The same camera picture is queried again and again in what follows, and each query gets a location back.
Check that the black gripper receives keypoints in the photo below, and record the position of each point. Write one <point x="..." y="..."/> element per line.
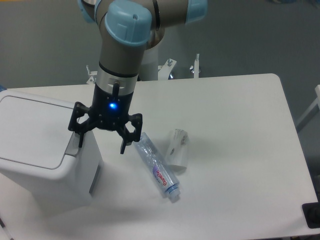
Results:
<point x="107" y="113"/>

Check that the white push-button trash can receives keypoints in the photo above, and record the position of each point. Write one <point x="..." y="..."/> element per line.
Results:
<point x="40" y="153"/>

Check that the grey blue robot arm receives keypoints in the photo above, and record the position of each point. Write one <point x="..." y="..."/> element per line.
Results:
<point x="125" y="27"/>

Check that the crumpled white paper cup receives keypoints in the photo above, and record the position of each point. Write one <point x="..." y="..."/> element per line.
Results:
<point x="177" y="154"/>

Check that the clear plastic water bottle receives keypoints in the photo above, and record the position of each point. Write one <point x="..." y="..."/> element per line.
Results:
<point x="164" y="177"/>

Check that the white left mounting bracket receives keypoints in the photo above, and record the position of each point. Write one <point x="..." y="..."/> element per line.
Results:
<point x="92" y="75"/>

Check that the white mounting bracket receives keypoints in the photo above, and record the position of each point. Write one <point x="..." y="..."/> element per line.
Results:
<point x="92" y="75"/>
<point x="170" y="71"/>

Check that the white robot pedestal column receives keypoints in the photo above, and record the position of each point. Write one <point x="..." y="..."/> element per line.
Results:
<point x="149" y="65"/>

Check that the white right mounting bracket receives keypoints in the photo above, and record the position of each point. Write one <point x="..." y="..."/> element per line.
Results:
<point x="170" y="71"/>

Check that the white frame at right edge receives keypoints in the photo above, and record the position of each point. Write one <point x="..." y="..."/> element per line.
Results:
<point x="310" y="112"/>

